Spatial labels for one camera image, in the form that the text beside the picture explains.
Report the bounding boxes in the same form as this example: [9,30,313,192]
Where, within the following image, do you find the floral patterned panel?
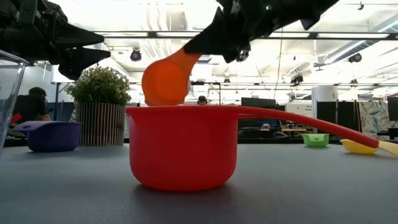
[357,101,391,140]

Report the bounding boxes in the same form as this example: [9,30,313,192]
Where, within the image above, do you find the yellow measuring cup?
[340,138,398,157]

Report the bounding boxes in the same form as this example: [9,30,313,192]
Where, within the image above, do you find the clear plastic basket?
[0,49,30,159]

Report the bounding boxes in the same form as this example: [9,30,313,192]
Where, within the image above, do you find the red measuring cup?
[126,105,380,192]

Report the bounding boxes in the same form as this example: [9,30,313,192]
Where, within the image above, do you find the blue partition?
[46,101,77,122]

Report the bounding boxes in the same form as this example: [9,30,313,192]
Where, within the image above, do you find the black computer monitor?
[239,97,277,139]

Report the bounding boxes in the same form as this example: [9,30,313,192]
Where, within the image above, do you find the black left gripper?
[0,0,111,81]

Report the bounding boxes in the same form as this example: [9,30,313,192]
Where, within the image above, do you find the hanging black cord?
[272,27,284,100]

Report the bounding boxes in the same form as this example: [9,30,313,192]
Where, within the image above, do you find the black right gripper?
[183,0,280,64]

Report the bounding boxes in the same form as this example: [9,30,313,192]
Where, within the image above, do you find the black screen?
[387,96,398,122]

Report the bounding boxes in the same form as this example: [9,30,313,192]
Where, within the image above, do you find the wood and black table frame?
[0,136,398,149]

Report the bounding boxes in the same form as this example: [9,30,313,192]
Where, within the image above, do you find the green measuring cup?
[301,133,330,148]

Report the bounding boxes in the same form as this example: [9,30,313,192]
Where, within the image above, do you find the purple measuring cup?
[12,120,82,153]

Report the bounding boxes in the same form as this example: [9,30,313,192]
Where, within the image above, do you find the black metal frame crossbar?
[93,30,398,40]

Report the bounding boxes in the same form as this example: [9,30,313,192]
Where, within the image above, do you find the black partition panel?
[316,101,360,139]

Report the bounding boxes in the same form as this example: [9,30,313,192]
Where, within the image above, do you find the orange measuring cup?
[141,48,201,107]

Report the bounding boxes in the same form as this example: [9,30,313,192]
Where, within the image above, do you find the green plant in ribbed pot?
[65,64,132,147]

